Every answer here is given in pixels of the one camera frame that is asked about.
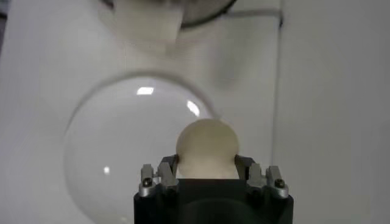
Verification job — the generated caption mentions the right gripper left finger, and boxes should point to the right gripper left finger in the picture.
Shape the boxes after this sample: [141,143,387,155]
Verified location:
[139,154,180,198]

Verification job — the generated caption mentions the white round plate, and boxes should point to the white round plate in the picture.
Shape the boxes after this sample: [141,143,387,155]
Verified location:
[63,72,218,224]

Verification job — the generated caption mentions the stainless steel steamer basket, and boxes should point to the stainless steel steamer basket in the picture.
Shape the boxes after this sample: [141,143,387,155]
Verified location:
[100,0,239,42]

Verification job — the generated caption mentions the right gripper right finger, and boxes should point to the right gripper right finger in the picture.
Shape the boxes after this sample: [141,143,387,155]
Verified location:
[234,154,289,199]

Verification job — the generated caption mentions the white steamed baozi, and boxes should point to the white steamed baozi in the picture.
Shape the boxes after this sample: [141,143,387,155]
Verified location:
[175,118,241,180]

